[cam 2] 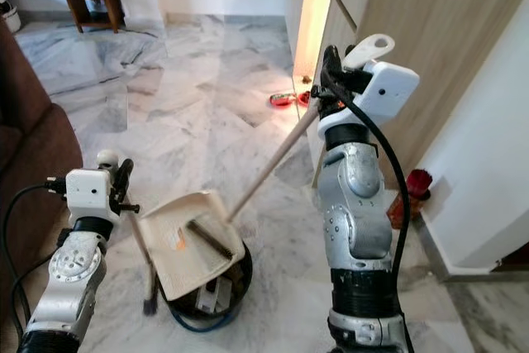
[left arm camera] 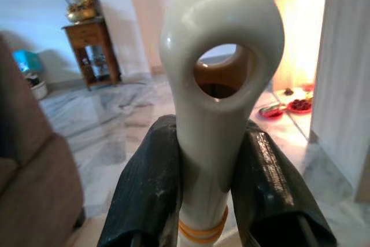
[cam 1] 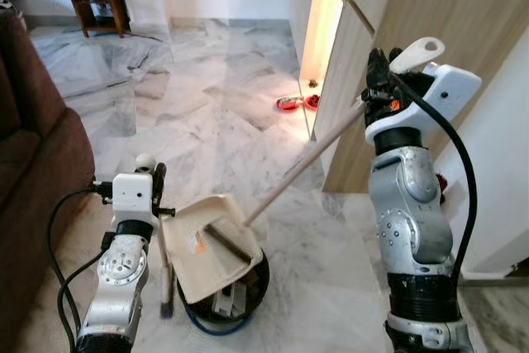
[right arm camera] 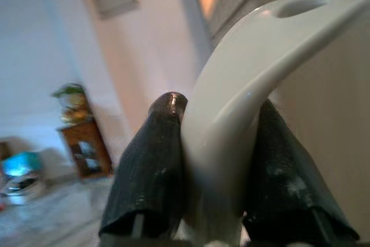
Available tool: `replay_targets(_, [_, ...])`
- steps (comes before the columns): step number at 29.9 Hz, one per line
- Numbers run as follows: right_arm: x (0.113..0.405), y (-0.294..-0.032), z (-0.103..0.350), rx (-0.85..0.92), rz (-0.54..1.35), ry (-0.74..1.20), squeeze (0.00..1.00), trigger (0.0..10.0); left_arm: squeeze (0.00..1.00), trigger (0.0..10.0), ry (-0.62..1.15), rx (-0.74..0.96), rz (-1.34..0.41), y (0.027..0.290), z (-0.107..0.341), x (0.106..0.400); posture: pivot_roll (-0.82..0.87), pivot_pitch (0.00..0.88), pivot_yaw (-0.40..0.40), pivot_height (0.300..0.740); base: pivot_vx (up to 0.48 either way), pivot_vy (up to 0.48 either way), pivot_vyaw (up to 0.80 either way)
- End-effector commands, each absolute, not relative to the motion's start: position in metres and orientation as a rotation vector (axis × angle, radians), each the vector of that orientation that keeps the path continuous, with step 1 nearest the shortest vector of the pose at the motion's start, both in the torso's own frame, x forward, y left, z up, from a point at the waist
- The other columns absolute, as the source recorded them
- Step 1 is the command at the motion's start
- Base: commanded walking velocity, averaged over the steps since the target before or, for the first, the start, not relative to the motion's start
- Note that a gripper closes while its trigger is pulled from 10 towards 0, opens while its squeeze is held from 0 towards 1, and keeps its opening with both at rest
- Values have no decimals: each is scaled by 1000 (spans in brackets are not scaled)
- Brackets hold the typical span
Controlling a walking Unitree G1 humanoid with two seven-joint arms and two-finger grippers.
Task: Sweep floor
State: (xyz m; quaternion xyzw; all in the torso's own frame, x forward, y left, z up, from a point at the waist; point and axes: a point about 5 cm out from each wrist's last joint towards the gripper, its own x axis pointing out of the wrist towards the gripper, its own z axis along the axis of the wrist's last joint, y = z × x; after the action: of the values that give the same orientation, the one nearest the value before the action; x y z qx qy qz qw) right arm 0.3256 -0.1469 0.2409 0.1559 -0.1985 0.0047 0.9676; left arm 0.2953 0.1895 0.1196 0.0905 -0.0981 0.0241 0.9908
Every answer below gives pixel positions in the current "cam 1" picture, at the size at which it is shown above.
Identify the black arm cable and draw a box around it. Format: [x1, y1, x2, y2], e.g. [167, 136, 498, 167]
[45, 186, 114, 341]
[387, 72, 479, 288]

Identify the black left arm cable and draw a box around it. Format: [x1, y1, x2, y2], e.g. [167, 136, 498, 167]
[45, 186, 114, 341]

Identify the brown sofa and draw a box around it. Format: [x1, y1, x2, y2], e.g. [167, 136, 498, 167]
[0, 6, 97, 353]

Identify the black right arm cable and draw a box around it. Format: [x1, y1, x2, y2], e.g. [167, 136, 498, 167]
[387, 72, 479, 288]

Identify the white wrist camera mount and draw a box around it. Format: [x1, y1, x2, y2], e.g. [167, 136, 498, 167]
[112, 173, 158, 222]
[395, 62, 483, 144]

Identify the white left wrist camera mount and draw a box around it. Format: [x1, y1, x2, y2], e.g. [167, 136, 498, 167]
[112, 173, 158, 222]

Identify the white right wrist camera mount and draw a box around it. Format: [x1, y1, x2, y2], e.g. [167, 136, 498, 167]
[395, 62, 483, 144]

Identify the black trash bin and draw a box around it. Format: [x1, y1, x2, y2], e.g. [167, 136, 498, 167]
[178, 246, 272, 337]

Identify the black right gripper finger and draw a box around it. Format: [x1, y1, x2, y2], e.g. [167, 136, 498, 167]
[368, 48, 391, 93]

